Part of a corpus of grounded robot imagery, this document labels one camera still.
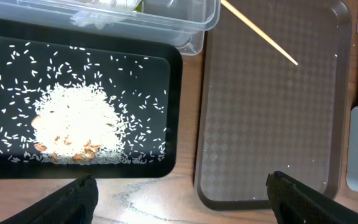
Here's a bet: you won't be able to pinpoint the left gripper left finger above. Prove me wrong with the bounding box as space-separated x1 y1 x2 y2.
1 175 99 224

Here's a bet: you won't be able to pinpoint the wooden chopstick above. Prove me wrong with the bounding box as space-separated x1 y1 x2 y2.
221 0 298 66

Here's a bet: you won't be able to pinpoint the clear plastic waste bin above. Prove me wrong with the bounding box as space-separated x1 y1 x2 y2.
0 0 221 55

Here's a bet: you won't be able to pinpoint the black rectangular tray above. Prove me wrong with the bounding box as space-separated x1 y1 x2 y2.
0 19 183 179

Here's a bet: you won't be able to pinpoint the white tissue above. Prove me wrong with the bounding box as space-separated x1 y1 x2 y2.
70 0 144 30

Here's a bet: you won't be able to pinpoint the dark brown serving tray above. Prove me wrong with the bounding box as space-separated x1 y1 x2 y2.
195 0 352 211

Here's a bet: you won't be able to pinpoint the rice and food scraps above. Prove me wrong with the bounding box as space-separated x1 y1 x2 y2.
0 39 171 165

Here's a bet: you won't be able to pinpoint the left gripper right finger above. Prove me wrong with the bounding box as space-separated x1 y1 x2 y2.
266 171 358 224

